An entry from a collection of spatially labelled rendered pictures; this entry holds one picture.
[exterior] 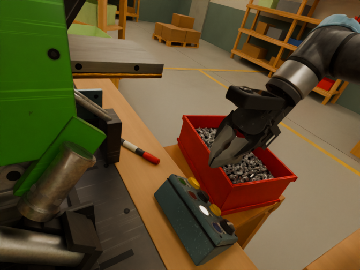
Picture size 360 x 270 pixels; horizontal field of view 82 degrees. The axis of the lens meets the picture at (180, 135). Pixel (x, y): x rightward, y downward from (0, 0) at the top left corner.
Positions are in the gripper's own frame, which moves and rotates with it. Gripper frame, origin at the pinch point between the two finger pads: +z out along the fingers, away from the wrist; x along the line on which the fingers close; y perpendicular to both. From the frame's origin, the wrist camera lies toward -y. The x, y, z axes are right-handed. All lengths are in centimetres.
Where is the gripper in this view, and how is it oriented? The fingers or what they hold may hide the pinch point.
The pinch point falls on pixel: (212, 161)
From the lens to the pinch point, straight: 43.3
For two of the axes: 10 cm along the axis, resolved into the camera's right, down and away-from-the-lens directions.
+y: 5.5, 3.4, 7.6
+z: -6.5, 7.5, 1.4
